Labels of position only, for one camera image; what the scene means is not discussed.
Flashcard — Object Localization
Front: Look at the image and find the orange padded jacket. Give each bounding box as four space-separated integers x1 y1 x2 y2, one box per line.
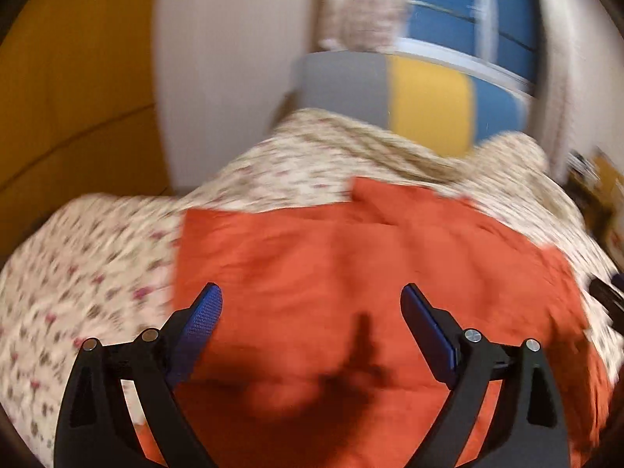
171 179 611 467

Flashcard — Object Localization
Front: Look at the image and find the wooden desk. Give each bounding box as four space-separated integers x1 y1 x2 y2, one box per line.
564 149 623 271

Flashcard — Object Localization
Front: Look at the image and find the floral bed quilt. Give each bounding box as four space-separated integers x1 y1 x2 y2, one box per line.
1 109 615 466

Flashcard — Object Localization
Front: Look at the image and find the grey yellow blue headboard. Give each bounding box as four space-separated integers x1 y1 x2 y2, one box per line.
293 51 529 158

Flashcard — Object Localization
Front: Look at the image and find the right floral curtain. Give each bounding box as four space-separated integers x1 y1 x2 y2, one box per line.
530 0 574 182

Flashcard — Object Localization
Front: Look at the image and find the floral curtain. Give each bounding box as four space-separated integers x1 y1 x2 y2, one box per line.
530 0 574 182
317 0 408 53

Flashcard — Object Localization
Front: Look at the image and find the wooden wardrobe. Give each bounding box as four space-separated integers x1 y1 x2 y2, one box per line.
1 0 170 257

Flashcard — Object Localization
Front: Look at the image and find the left floral curtain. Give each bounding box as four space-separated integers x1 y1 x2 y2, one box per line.
317 0 408 53

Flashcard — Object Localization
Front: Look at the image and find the window with white frame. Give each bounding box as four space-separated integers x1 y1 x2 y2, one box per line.
395 0 541 95

